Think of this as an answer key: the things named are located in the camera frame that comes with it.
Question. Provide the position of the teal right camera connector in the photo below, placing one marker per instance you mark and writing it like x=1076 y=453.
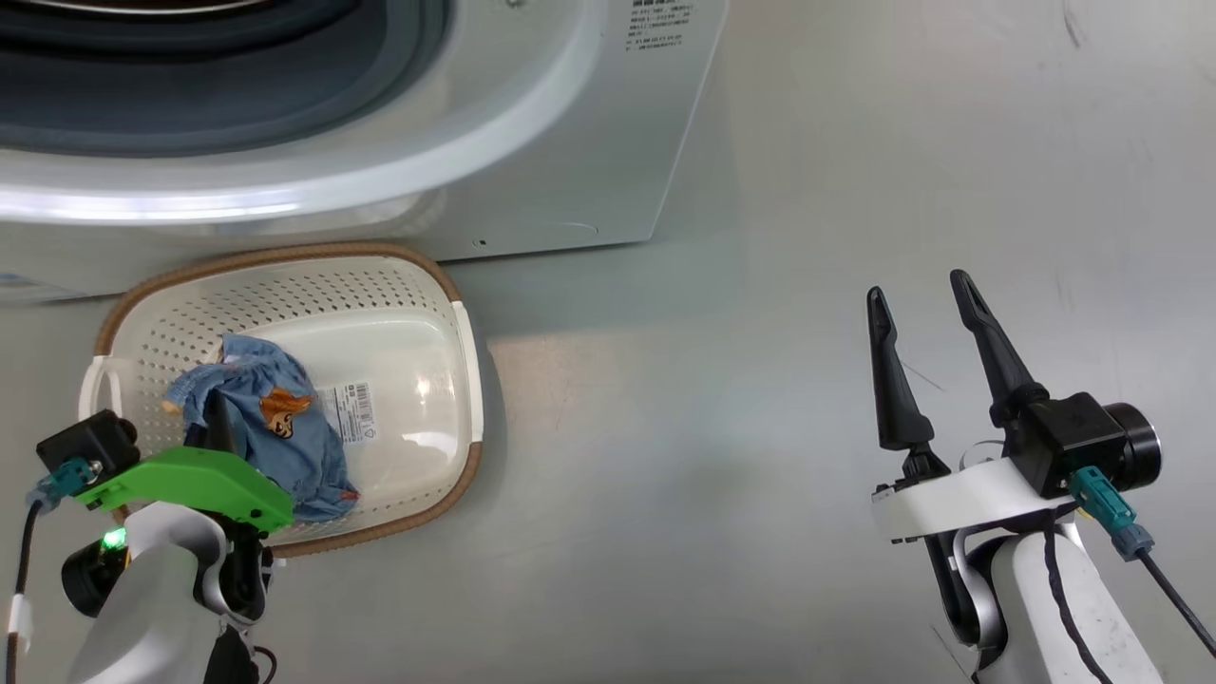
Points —
x=1107 y=508

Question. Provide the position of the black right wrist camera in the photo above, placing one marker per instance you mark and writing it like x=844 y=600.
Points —
x=1073 y=442

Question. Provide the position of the white front-load washing machine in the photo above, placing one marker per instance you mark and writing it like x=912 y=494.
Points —
x=532 y=123

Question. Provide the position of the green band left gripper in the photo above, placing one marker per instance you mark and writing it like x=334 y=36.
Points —
x=190 y=475

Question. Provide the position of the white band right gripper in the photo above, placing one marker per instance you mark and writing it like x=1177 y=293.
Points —
x=959 y=499

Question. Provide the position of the teal camera connector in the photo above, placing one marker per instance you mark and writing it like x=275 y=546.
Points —
x=62 y=480
x=1107 y=508

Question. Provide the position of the blue cartoon print garment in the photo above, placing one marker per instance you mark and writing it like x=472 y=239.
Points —
x=266 y=437

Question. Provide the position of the white perforated basket brown rim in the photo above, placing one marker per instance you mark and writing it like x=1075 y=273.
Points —
x=418 y=332

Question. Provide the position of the basket barcode sticker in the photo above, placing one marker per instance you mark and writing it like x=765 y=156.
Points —
x=348 y=413

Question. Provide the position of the teal left camera connector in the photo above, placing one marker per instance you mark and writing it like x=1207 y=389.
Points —
x=62 y=480

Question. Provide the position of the grey rubber door gasket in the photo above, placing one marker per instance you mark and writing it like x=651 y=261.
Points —
x=237 y=104

